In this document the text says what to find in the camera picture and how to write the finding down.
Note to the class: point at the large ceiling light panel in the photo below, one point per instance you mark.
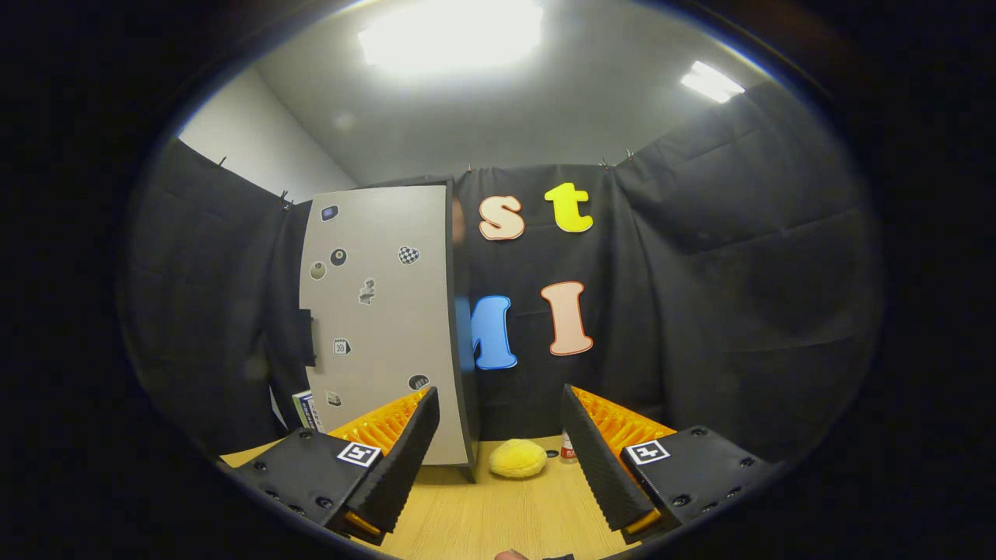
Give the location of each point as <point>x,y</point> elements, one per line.
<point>451,35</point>

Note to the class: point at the small ceiling light panel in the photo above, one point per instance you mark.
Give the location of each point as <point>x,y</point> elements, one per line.
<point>712,82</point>

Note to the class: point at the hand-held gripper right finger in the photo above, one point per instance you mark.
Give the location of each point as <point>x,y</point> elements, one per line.
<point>599,474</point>

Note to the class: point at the blue spine book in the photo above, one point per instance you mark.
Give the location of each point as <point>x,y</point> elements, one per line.
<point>311,416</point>

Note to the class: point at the clear bottle with red label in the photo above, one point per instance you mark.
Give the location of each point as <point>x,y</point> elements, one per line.
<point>568,449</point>

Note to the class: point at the black backdrop cloth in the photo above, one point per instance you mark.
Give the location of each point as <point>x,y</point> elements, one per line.
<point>739,311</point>

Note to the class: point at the yellow plush toy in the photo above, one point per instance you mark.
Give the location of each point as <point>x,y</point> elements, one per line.
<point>517,459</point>

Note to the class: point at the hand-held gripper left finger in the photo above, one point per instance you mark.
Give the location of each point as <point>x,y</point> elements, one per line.
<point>401,467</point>

